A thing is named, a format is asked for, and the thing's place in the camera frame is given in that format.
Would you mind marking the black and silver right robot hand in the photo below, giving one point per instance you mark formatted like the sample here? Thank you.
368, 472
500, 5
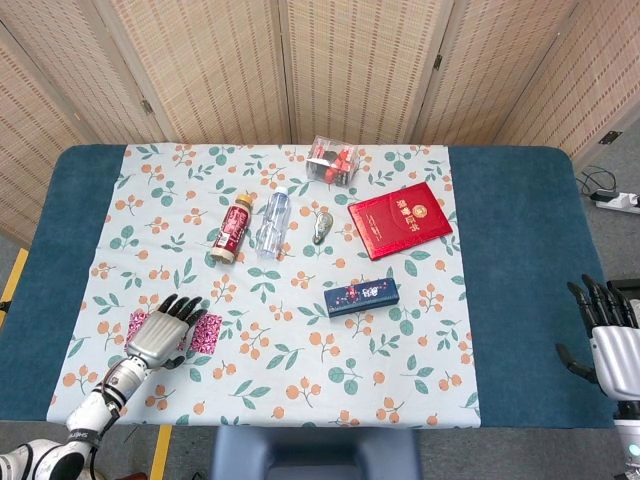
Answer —
615, 350

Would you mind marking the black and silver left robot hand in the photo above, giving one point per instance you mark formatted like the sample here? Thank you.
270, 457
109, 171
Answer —
157, 337

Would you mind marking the pink patterned packet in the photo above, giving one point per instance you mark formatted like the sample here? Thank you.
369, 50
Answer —
207, 335

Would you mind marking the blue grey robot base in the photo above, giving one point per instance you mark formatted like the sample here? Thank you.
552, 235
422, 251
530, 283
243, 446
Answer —
315, 455

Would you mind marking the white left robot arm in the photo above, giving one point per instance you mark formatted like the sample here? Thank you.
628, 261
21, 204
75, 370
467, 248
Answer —
95, 407

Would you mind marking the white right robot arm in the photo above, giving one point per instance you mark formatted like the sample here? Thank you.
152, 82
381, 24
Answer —
629, 435

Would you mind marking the fruit and leaf print tablecloth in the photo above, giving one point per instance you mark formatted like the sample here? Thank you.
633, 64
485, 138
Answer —
280, 345

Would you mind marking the red labelled drink bottle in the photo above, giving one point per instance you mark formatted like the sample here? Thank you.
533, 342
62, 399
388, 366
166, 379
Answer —
231, 230

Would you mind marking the white power strip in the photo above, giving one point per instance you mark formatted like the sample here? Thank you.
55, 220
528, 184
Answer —
617, 201

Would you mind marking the clear plastic water bottle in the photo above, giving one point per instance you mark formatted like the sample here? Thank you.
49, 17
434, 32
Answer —
273, 225

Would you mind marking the navy blue rectangular box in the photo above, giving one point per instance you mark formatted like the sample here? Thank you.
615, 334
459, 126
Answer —
362, 298

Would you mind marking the brass screen hinge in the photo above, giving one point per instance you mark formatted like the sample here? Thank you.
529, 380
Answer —
611, 137
437, 61
146, 106

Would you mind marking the clear box of red black pieces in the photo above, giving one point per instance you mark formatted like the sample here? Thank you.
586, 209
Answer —
332, 161

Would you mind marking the red certificate book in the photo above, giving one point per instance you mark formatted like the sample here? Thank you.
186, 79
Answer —
400, 220

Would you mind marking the woven folding screen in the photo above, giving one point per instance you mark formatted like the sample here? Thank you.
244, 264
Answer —
225, 65

